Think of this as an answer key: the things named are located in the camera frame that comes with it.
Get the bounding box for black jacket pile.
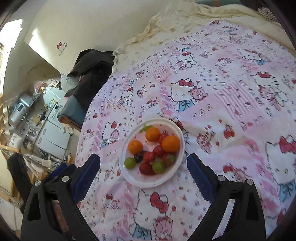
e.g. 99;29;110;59
65;49;115;109

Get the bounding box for pink Hello Kitty blanket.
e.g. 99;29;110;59
77;21;295;240

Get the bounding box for red strawberry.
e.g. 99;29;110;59
139;162;156;176
162;153;176;167

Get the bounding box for green grape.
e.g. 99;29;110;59
152;161;166;174
124;157;137;169

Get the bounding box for large orange mandarin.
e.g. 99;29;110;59
161;135;180;153

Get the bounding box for white plastic bag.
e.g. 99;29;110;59
60;73;78;92

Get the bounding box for pink strawberry plate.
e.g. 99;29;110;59
119;118;185;188

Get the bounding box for small orange mandarin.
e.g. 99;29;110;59
127;140;144;155

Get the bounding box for grey orange cushion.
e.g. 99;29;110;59
57;96;87;131

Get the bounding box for cream bed sheet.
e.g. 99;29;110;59
112;1;295;73

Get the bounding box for striped black clothes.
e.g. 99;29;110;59
257;6;278;22

